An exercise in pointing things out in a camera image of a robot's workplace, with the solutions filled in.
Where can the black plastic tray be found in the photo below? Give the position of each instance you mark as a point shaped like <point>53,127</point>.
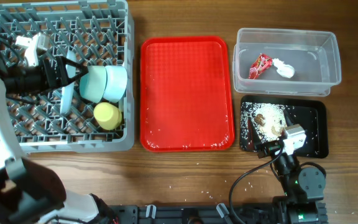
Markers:
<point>311,115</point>

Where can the red plastic serving tray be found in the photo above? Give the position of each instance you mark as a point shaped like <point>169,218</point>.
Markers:
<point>185,95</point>

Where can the leftover rice and food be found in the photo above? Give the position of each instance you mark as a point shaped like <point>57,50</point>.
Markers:
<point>268,120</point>

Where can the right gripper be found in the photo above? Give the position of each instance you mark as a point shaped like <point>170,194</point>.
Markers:
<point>254,140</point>

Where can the large light blue plate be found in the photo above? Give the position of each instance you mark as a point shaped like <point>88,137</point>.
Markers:
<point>67,91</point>

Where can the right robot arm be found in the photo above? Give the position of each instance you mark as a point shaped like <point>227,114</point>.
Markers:
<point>303,184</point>

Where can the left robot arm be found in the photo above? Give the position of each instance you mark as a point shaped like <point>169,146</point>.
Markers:
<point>29,192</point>

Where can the white napkin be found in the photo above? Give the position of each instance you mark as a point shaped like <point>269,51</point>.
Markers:
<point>284,70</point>

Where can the red snack wrapper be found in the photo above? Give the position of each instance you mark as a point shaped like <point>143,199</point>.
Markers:
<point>262,63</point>

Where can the grey plastic dishwasher rack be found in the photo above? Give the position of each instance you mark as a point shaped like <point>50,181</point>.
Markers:
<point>99,33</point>

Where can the green bowl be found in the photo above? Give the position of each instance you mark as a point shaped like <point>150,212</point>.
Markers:
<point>93,84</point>

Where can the yellow plastic cup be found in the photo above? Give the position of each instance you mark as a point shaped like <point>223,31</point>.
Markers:
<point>108,116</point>

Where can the clear plastic waste bin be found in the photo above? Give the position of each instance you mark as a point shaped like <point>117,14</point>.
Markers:
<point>313,54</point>

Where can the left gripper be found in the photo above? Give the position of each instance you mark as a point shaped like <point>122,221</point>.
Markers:
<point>50,83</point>

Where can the small light blue saucer bowl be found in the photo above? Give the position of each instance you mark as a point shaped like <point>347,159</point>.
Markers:
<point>116,83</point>

